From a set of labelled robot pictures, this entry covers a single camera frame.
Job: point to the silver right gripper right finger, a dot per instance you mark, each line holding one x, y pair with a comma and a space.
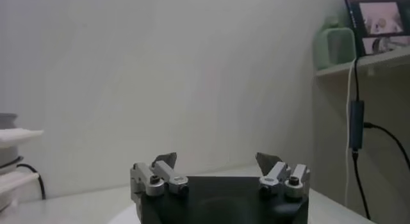
278, 173

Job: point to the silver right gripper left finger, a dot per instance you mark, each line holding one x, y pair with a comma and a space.
160, 173

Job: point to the stainless steel steamer basket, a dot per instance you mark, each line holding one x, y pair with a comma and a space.
9, 137

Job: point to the white round plate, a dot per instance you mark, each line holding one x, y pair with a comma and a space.
126, 215

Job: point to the white side table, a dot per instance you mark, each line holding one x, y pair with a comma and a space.
384, 132

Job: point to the pale green appliance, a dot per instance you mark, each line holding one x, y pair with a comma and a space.
334, 46

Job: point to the cream electric cooker base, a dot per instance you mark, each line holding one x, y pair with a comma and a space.
13, 187

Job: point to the laptop screen on shelf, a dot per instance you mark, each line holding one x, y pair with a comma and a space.
378, 23

